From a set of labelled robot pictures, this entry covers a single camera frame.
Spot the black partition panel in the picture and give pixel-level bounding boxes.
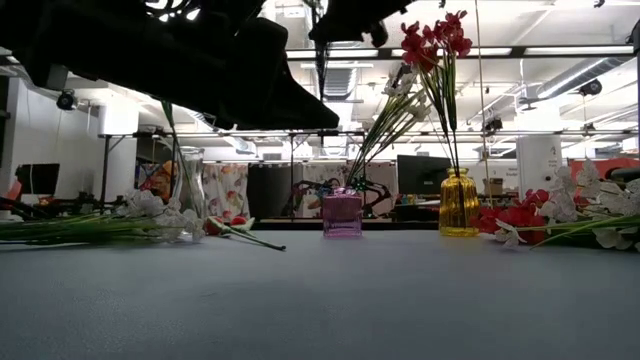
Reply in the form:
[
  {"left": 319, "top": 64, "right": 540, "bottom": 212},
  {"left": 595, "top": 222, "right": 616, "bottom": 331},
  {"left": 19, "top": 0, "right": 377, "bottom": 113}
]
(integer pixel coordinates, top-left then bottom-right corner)
[{"left": 247, "top": 162, "right": 294, "bottom": 221}]

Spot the black ceiling spotlight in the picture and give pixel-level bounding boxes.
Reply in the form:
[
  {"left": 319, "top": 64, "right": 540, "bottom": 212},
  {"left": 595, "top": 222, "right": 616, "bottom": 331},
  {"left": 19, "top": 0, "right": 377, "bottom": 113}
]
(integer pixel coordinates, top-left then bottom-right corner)
[
  {"left": 578, "top": 78, "right": 604, "bottom": 98},
  {"left": 55, "top": 88, "right": 79, "bottom": 112}
]

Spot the yellow glass vase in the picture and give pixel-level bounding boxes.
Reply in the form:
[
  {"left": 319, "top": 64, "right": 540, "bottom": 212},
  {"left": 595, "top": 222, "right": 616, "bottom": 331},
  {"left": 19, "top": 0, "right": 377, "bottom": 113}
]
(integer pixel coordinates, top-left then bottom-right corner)
[{"left": 438, "top": 167, "right": 481, "bottom": 238}]

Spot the blue table mat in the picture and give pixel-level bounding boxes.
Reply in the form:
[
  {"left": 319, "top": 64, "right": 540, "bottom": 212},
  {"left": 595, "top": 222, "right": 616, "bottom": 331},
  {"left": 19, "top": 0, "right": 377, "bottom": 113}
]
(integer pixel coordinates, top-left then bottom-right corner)
[{"left": 0, "top": 227, "right": 640, "bottom": 360}]

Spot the silver ceiling duct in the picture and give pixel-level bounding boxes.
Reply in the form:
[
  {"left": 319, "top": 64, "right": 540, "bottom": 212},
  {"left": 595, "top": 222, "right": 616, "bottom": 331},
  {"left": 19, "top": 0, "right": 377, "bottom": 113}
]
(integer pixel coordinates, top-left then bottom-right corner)
[{"left": 537, "top": 55, "right": 632, "bottom": 101}]

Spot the black monitor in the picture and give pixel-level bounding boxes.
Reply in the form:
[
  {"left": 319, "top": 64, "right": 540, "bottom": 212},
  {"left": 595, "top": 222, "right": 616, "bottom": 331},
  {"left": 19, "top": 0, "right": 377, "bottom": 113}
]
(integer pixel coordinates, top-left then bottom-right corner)
[
  {"left": 397, "top": 154, "right": 453, "bottom": 197},
  {"left": 16, "top": 163, "right": 61, "bottom": 197}
]

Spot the orange partition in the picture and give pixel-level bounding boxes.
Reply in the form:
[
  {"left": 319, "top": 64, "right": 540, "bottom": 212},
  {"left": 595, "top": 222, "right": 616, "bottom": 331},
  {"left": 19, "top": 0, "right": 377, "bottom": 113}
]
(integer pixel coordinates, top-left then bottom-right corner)
[{"left": 568, "top": 157, "right": 640, "bottom": 182}]

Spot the clear glass vase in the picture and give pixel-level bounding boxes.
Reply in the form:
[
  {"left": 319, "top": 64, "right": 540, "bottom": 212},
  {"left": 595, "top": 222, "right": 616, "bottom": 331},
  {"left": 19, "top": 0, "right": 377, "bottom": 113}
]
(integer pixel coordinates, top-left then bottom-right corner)
[{"left": 172, "top": 146, "right": 207, "bottom": 221}]

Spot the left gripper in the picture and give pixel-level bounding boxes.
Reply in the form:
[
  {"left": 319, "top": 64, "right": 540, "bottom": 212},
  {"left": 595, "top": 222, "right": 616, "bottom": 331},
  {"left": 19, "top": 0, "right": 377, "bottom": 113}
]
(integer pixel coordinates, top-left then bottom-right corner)
[{"left": 0, "top": 0, "right": 266, "bottom": 126}]

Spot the black stand frame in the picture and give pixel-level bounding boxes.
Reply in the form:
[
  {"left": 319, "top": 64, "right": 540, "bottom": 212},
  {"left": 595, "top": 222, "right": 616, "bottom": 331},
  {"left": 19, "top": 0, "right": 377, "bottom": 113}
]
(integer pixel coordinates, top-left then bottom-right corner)
[{"left": 97, "top": 130, "right": 369, "bottom": 221}]

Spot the thin hanging cord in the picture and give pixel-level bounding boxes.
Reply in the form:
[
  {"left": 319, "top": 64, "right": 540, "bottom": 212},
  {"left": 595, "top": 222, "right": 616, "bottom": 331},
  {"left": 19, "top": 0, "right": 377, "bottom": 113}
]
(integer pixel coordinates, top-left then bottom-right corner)
[{"left": 473, "top": 0, "right": 492, "bottom": 207}]

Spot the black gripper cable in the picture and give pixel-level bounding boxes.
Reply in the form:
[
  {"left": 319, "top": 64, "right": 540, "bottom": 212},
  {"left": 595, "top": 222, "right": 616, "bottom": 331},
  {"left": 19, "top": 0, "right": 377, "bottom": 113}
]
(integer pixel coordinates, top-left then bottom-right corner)
[{"left": 312, "top": 39, "right": 331, "bottom": 101}]

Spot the long ceiling light strip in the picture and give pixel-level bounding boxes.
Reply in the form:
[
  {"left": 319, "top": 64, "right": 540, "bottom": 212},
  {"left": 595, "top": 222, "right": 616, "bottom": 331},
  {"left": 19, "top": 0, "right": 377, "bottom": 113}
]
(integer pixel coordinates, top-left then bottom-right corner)
[{"left": 284, "top": 45, "right": 636, "bottom": 59}]

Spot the floral curtain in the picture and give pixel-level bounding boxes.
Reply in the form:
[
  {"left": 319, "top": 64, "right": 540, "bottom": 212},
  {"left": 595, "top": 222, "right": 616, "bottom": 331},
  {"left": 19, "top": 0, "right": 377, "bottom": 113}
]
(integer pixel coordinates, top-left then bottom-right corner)
[{"left": 202, "top": 163, "right": 250, "bottom": 221}]

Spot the pink glass vase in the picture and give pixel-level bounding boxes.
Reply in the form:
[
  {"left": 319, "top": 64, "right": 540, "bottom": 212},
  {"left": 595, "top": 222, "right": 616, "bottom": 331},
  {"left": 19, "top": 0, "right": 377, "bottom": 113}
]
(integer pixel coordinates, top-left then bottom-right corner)
[{"left": 321, "top": 187, "right": 364, "bottom": 239}]

